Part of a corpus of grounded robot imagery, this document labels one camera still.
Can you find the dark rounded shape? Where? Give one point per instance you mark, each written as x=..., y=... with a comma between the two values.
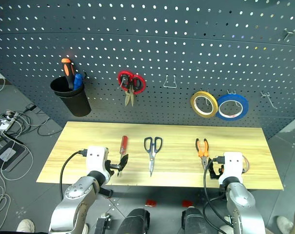
x=194, y=221
x=135, y=221

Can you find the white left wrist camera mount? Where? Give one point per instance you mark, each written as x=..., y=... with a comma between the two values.
x=96, y=158

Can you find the small black device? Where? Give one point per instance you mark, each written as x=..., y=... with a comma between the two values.
x=30, y=106

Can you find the dark grey perforated pegboard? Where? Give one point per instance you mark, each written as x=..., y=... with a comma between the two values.
x=162, y=36

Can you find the power strip with plugs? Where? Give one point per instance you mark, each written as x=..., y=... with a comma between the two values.
x=10, y=114

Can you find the silver pegboard hook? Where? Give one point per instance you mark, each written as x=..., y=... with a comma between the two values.
x=292, y=34
x=206, y=96
x=268, y=95
x=231, y=92

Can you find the white power adapter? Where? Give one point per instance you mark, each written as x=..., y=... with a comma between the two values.
x=4, y=126

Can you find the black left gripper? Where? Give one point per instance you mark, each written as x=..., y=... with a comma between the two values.
x=108, y=168

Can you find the black cup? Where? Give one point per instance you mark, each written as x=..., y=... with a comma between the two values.
x=72, y=100

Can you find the orange and black pliers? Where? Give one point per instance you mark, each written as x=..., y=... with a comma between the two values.
x=202, y=157

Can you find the white shoe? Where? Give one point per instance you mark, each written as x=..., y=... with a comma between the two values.
x=285, y=223
x=25, y=225

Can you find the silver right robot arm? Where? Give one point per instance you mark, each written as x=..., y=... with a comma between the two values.
x=240, y=197

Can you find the black table frame bracket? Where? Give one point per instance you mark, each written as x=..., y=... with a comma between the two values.
x=107, y=192

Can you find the small black cup hook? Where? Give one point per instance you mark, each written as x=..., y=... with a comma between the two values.
x=85, y=73

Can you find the black flat box white label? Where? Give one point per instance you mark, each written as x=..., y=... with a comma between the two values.
x=16, y=150

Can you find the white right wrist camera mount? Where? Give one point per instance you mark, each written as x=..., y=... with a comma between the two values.
x=231, y=167

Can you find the orange and black screwdriver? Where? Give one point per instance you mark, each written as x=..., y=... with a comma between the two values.
x=68, y=72

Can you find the yellow tape roll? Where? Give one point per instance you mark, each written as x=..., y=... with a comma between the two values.
x=194, y=107

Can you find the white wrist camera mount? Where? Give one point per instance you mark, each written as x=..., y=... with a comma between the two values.
x=96, y=158
x=231, y=167

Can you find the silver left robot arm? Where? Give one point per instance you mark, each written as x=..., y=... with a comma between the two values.
x=81, y=192

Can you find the blue tape roll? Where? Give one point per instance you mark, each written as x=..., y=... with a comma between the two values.
x=244, y=103

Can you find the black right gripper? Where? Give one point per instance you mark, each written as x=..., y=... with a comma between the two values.
x=218, y=173

